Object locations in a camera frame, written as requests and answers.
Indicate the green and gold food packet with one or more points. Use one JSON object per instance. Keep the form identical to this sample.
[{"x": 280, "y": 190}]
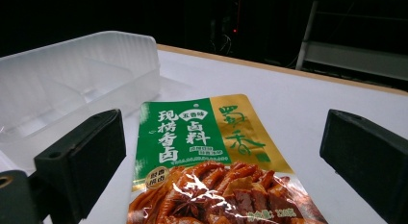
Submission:
[{"x": 205, "y": 166}]

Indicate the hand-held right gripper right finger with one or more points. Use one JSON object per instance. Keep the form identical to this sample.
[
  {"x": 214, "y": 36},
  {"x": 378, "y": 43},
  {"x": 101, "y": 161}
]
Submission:
[{"x": 369, "y": 156}]

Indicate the translucent plastic storage box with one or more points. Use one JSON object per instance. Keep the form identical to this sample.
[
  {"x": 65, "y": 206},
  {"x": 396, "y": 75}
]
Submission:
[{"x": 70, "y": 89}]

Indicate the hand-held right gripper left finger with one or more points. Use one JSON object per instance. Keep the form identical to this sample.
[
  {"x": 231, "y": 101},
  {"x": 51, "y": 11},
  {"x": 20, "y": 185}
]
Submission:
[{"x": 81, "y": 160}]

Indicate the metal stand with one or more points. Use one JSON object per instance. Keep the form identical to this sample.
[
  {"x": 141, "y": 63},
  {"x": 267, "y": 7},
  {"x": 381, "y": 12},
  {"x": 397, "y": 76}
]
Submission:
[{"x": 346, "y": 54}]

